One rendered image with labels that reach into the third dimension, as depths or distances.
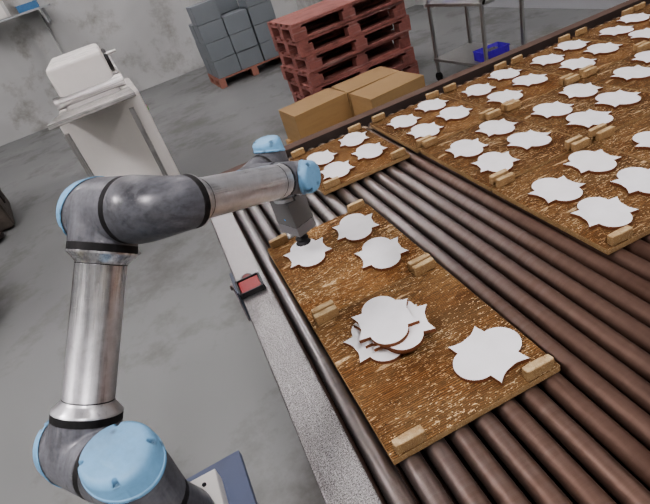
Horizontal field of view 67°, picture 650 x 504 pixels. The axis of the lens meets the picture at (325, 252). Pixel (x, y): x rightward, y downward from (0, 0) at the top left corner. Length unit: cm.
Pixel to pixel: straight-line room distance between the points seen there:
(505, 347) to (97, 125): 416
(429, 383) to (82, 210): 69
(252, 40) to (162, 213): 765
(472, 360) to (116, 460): 63
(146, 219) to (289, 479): 148
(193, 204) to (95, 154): 397
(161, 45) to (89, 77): 618
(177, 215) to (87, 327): 24
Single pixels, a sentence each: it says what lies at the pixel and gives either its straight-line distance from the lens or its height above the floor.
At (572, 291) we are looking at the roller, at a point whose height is 91.
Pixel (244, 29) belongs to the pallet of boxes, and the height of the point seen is 69.
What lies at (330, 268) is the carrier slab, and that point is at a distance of 132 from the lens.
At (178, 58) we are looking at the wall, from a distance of 1079.
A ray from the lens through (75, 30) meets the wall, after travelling 1068.
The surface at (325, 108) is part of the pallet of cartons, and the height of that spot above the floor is 38.
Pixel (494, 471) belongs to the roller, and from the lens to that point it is 89.
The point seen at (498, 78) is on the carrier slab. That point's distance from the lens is 234.
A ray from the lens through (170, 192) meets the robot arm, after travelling 82.
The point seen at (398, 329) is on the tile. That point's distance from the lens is 102.
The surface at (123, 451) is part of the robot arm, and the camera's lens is 85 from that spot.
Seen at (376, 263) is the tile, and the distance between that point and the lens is 127.
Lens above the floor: 169
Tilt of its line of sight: 33 degrees down
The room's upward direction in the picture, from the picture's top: 19 degrees counter-clockwise
